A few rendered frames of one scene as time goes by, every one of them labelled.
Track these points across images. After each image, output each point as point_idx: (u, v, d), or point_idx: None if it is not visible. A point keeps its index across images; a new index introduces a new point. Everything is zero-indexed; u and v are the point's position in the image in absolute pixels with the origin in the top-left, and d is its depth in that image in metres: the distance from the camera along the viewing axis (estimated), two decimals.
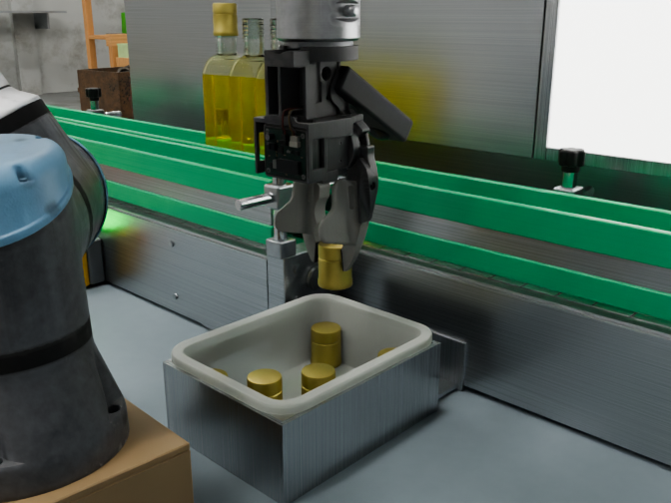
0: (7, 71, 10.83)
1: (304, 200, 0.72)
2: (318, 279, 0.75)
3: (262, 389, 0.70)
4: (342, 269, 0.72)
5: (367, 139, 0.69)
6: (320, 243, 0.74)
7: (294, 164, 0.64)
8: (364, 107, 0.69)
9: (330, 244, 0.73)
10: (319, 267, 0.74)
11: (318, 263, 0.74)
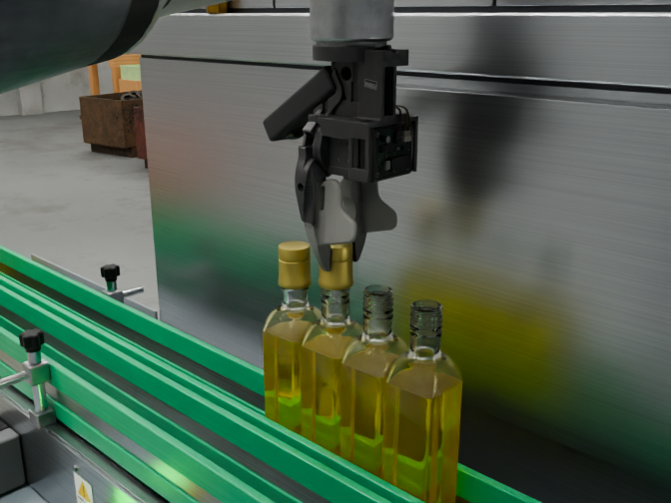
0: None
1: (332, 208, 0.69)
2: (335, 285, 0.73)
3: None
4: (355, 260, 0.75)
5: None
6: None
7: (407, 158, 0.67)
8: None
9: (338, 245, 0.73)
10: (339, 270, 0.73)
11: (335, 268, 0.73)
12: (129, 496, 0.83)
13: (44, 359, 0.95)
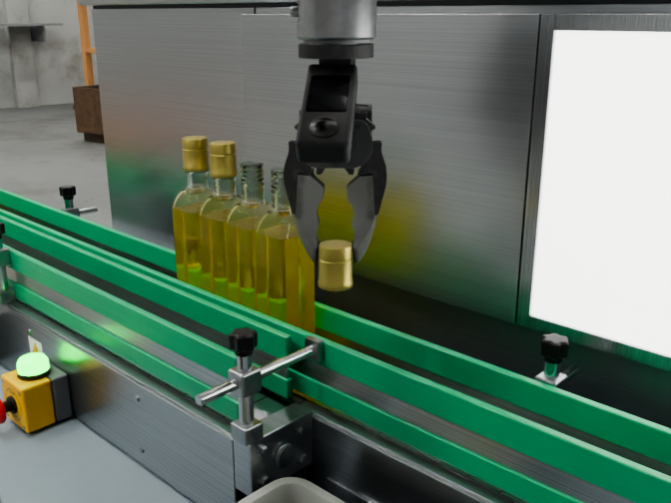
0: (3, 84, 10.78)
1: None
2: (222, 175, 0.95)
3: None
4: (317, 259, 0.75)
5: None
6: (214, 146, 0.94)
7: None
8: None
9: (224, 143, 0.95)
10: (225, 163, 0.94)
11: (221, 161, 0.94)
12: (68, 342, 1.04)
13: (5, 248, 1.16)
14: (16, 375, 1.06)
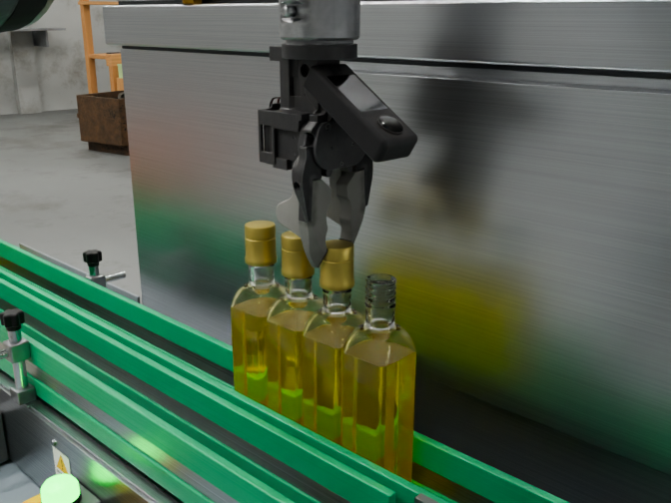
0: (5, 89, 10.60)
1: (338, 193, 0.75)
2: (297, 274, 0.77)
3: None
4: (315, 264, 0.74)
5: (316, 141, 0.67)
6: (288, 241, 0.76)
7: (270, 144, 0.74)
8: (326, 110, 0.67)
9: None
10: (301, 260, 0.76)
11: (297, 258, 0.76)
12: (103, 466, 0.86)
13: (24, 338, 0.98)
14: None
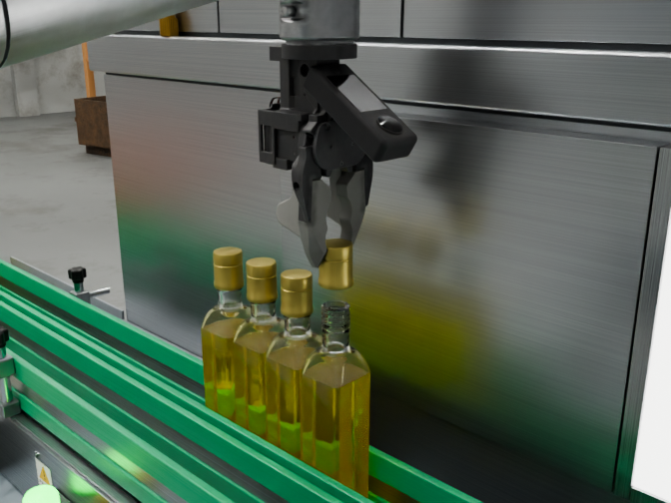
0: (4, 92, 10.65)
1: (338, 193, 0.75)
2: (261, 299, 0.82)
3: (352, 249, 0.74)
4: (315, 264, 0.74)
5: (315, 141, 0.67)
6: (252, 267, 0.81)
7: (270, 144, 0.74)
8: (326, 110, 0.67)
9: (263, 262, 0.82)
10: (264, 286, 0.82)
11: (260, 284, 0.81)
12: (81, 478, 0.92)
13: (9, 355, 1.04)
14: None
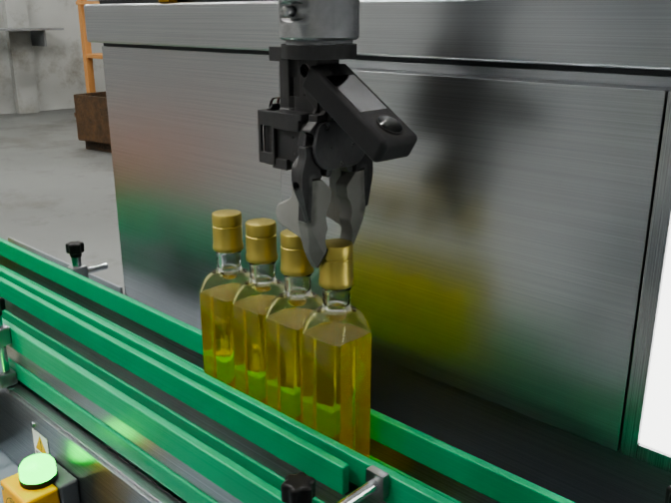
0: (3, 89, 10.64)
1: (338, 193, 0.75)
2: (260, 260, 0.81)
3: (352, 249, 0.74)
4: (315, 265, 0.74)
5: (315, 141, 0.67)
6: (251, 228, 0.80)
7: (270, 144, 0.74)
8: (326, 110, 0.67)
9: (263, 223, 0.81)
10: (264, 247, 0.80)
11: (260, 245, 0.80)
12: (78, 445, 0.90)
13: (5, 324, 1.02)
14: (18, 482, 0.92)
